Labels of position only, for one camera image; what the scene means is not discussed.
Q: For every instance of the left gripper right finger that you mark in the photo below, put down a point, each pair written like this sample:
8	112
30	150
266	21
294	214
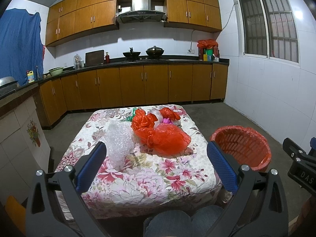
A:
270	216

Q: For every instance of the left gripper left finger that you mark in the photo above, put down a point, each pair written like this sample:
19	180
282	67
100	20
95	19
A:
44	216

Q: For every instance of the clear bubble wrap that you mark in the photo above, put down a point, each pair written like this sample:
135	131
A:
119	141

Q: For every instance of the large red plastic bag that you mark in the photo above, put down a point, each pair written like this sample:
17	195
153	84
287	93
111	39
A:
165	139

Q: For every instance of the pink plastic bag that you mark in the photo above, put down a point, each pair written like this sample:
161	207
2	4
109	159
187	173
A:
167	121

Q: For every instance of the small red plastic bag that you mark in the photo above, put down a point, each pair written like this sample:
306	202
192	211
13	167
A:
169	114

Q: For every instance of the knotted red plastic bag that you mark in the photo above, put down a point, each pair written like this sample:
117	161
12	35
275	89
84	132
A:
143	120

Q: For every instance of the clear white plastic bag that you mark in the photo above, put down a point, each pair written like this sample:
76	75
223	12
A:
158	115

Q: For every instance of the red trash basket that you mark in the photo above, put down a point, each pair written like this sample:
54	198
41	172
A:
245	144

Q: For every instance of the person's jeans knees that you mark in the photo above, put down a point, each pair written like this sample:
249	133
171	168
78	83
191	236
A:
179	223

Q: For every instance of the floral tablecloth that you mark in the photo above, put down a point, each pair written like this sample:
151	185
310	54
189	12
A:
147	183

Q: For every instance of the green plastic bag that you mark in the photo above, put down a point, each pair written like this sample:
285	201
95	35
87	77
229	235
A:
130	118

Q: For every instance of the black countertop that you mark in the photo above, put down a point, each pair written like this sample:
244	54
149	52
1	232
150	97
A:
116	62

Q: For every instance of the green basin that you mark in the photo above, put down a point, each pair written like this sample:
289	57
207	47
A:
56	71

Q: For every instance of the metal pot lid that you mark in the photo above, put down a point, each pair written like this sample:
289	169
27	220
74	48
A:
7	80

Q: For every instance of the yellow detergent bottle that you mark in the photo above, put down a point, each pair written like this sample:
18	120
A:
30	76

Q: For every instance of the glass jar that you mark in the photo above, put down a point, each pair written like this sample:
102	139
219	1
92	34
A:
78	62

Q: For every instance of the barred window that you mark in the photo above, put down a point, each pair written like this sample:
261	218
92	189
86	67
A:
269	29

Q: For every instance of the dark cutting board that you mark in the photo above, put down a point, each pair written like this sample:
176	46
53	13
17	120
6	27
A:
94	58

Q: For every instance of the lower wooden cabinets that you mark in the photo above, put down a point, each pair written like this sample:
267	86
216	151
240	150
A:
114	87

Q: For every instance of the wooden cabinets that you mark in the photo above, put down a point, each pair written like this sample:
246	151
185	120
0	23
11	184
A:
114	87
71	19

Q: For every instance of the red bottle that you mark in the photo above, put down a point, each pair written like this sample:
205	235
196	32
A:
107	58

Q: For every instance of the blue cloth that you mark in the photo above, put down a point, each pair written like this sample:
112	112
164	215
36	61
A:
21	45

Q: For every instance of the black wok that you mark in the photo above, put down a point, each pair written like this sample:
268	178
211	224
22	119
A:
132	55

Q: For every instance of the black lidded pot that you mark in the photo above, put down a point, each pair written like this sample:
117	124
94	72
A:
154	52

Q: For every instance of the upper wooden cabinets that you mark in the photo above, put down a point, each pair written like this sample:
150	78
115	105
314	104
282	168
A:
71	19

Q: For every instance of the range hood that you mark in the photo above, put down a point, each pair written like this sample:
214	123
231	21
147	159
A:
133	11

